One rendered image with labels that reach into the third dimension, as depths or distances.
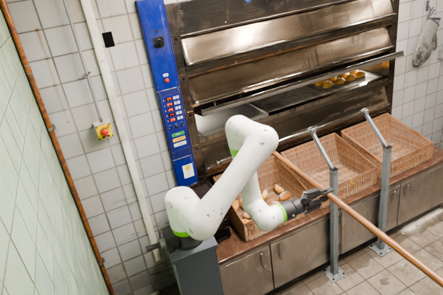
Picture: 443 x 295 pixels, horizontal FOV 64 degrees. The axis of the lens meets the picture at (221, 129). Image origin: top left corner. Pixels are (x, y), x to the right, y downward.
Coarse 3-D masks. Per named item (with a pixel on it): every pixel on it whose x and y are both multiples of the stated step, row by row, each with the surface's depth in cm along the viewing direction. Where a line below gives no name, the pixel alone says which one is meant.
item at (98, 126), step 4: (104, 120) 218; (108, 120) 217; (96, 124) 212; (100, 124) 212; (104, 124) 213; (108, 124) 214; (96, 128) 212; (100, 128) 212; (104, 128) 213; (108, 128) 215; (112, 128) 216; (96, 132) 213; (100, 132) 213; (108, 132) 215; (112, 132) 216; (100, 136) 214; (104, 136) 215; (108, 136) 216; (112, 136) 218
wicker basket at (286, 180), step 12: (264, 168) 280; (216, 180) 262; (264, 180) 281; (276, 180) 285; (288, 180) 273; (240, 192) 274; (276, 192) 280; (300, 192) 262; (228, 216) 258; (240, 216) 260; (300, 216) 250; (240, 228) 240; (252, 228) 247; (276, 228) 244
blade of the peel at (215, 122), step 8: (248, 104) 296; (224, 112) 288; (232, 112) 285; (240, 112) 283; (248, 112) 281; (256, 112) 279; (264, 112) 275; (200, 120) 280; (208, 120) 278; (216, 120) 276; (224, 120) 274; (200, 128) 266; (208, 128) 264; (216, 128) 256; (224, 128) 259
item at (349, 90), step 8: (376, 80) 308; (384, 80) 310; (344, 88) 301; (352, 88) 299; (360, 88) 301; (320, 96) 292; (328, 96) 290; (336, 96) 293; (296, 104) 284; (304, 104) 282; (312, 104) 285; (272, 112) 276; (280, 112) 274; (288, 112) 277; (256, 120) 267; (264, 120) 270; (200, 136) 255; (208, 136) 254; (216, 136) 257
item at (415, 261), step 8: (280, 160) 210; (296, 168) 197; (304, 176) 190; (312, 184) 184; (336, 200) 169; (344, 208) 164; (352, 216) 160; (360, 216) 157; (368, 224) 153; (376, 232) 148; (384, 240) 145; (392, 240) 143; (392, 248) 142; (400, 248) 139; (408, 256) 135; (416, 264) 132; (424, 264) 131; (424, 272) 129; (432, 272) 127; (440, 280) 124
